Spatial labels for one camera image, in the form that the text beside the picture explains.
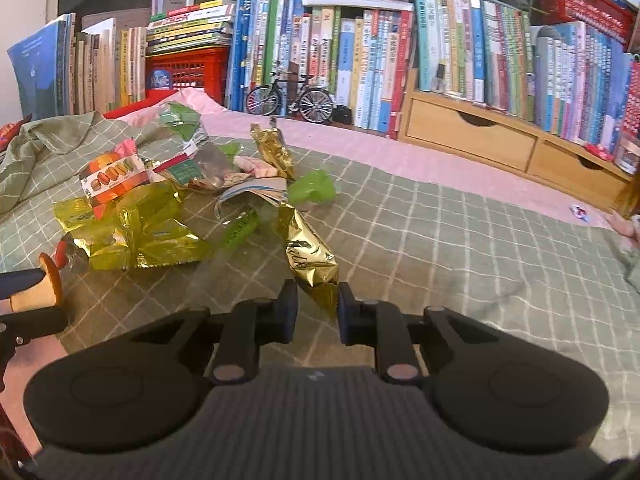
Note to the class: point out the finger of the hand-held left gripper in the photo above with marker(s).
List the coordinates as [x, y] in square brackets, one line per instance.
[35, 325]
[22, 281]

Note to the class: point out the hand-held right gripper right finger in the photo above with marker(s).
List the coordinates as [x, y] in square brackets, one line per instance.
[344, 317]

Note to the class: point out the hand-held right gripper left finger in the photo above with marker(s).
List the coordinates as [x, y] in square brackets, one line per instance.
[292, 316]

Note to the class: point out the large gold foil wrapper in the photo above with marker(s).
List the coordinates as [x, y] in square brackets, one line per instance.
[305, 255]

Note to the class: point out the green white plastic wrapper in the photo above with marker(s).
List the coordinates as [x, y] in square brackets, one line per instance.
[180, 117]

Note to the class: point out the small yellow green foil wrapper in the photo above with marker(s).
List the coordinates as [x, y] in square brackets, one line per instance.
[80, 215]

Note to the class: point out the green checked blanket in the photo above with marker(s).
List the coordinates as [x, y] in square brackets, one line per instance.
[450, 260]

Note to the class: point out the plain green plastic wrapper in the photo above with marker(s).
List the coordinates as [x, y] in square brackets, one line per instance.
[312, 187]

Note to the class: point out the large yellow green foil wrapper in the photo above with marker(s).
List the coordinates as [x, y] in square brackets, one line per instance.
[150, 240]

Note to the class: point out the macaron print snack wrapper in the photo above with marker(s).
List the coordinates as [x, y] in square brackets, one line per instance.
[112, 175]

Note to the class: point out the red printed bag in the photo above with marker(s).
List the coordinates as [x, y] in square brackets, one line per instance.
[12, 132]

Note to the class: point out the small pink white wrapper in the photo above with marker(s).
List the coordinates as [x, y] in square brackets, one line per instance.
[255, 166]

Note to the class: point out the silver wrapper red green label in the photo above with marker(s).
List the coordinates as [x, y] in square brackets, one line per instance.
[180, 170]

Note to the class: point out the small black pouch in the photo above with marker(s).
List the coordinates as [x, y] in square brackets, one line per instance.
[342, 115]

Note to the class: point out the red cloth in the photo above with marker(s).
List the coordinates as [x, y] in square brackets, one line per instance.
[130, 109]

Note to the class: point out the toy bicycle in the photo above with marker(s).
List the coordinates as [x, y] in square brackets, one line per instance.
[316, 106]

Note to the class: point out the large blue book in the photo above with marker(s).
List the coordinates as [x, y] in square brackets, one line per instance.
[37, 65]

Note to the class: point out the wooden drawer organizer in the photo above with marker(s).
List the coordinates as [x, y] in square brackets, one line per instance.
[470, 135]

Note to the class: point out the row of beige spined books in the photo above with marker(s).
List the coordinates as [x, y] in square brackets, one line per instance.
[110, 70]

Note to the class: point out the small glass bottle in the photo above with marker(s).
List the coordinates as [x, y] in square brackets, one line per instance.
[441, 80]

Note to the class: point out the row of blue white books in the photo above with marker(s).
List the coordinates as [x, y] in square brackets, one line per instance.
[350, 60]

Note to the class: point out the small white blue candy wrapper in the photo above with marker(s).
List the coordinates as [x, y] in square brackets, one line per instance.
[580, 211]

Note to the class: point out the red plastic crate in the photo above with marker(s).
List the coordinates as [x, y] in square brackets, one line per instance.
[200, 70]

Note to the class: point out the long haired doll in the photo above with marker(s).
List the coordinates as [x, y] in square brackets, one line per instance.
[625, 220]

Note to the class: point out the small red packet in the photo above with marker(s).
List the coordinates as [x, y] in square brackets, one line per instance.
[599, 151]

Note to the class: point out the stack of green yellow books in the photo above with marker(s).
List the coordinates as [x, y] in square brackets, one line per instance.
[190, 25]

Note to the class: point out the long row of colourful books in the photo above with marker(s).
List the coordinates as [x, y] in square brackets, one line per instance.
[500, 45]

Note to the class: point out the red plastic basket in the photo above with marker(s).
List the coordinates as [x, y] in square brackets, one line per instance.
[585, 5]

